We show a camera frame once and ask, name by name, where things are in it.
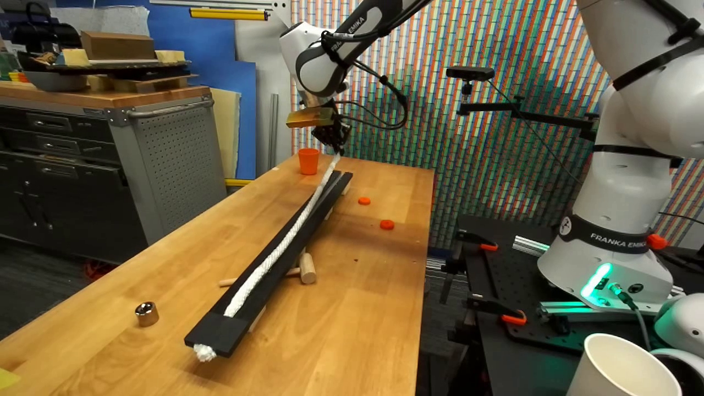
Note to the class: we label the orange plastic cup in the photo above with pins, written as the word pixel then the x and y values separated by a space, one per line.
pixel 309 166

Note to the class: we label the orange plastic disc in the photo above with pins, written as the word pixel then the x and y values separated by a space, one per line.
pixel 363 200
pixel 386 225

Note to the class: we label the cream foam support block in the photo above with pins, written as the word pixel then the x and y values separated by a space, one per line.
pixel 206 352

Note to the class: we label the small wooden mallet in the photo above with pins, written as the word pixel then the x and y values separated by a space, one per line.
pixel 309 268

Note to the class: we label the gold wrist camera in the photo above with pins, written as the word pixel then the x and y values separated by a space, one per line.
pixel 304 119

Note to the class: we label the white paper cup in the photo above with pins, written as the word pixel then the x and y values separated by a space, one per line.
pixel 616 371

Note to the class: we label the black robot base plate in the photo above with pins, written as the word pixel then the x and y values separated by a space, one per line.
pixel 514 360

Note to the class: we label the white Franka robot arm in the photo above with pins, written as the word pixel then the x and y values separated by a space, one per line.
pixel 630 184

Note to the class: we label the small metal socket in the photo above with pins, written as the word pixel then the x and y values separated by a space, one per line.
pixel 146 314

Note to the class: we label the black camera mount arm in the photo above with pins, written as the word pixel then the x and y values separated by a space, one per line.
pixel 535 115

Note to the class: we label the blue board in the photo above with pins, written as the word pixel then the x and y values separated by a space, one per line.
pixel 211 59

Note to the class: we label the cream foam piece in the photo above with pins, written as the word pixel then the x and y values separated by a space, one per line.
pixel 75 59
pixel 171 56

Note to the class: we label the grey perforated metal cabinet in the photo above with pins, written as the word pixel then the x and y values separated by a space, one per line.
pixel 167 162

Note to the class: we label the white rounded device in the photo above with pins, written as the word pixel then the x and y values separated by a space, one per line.
pixel 682 321

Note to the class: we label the long black grooved rail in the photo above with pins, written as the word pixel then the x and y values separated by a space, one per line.
pixel 211 337

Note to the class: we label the wooden box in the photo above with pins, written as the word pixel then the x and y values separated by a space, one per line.
pixel 118 44

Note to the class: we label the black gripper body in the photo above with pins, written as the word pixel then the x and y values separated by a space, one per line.
pixel 333 133

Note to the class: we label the yellow bar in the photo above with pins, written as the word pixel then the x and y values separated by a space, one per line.
pixel 227 13

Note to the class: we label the black orange bar clamp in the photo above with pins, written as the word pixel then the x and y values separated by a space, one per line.
pixel 480 242
pixel 502 310

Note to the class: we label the black flat tray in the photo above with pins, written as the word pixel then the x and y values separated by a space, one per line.
pixel 110 74

